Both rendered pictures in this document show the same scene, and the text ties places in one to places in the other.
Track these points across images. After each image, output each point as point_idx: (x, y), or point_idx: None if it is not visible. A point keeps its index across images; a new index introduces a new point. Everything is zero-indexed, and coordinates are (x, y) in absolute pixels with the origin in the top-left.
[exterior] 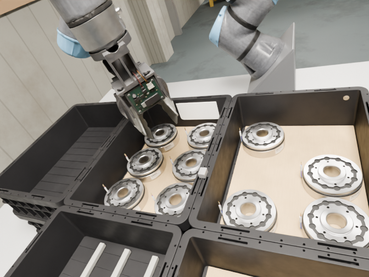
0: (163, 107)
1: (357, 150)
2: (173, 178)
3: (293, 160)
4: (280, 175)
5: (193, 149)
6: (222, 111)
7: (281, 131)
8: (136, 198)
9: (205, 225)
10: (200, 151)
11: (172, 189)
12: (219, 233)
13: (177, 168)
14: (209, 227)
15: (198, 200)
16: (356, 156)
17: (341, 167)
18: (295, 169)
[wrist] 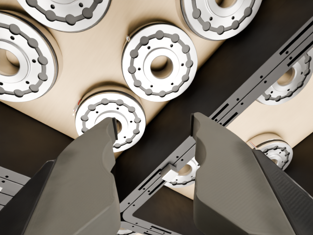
0: (200, 156)
1: (308, 134)
2: (118, 54)
3: (265, 116)
4: (238, 127)
5: (180, 31)
6: (301, 31)
7: (302, 87)
8: (40, 88)
9: (138, 221)
10: (189, 46)
11: (110, 104)
12: (146, 230)
13: (133, 60)
14: (140, 224)
15: (143, 198)
16: (300, 140)
17: (279, 165)
18: (254, 127)
